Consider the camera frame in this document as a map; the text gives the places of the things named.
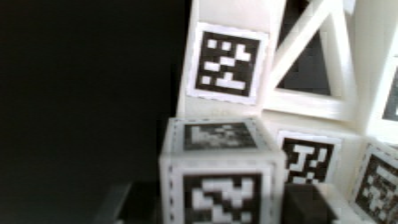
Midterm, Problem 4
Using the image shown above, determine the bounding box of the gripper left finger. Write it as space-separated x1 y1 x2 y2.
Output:
90 182 157 224

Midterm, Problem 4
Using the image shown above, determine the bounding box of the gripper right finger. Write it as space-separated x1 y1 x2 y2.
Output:
282 183 342 224

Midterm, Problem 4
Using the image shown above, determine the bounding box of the white tagged cube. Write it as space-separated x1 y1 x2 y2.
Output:
349 138 398 224
159 118 285 224

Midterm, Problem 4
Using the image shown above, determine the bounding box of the white chair back frame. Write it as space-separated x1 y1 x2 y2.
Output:
175 0 398 201

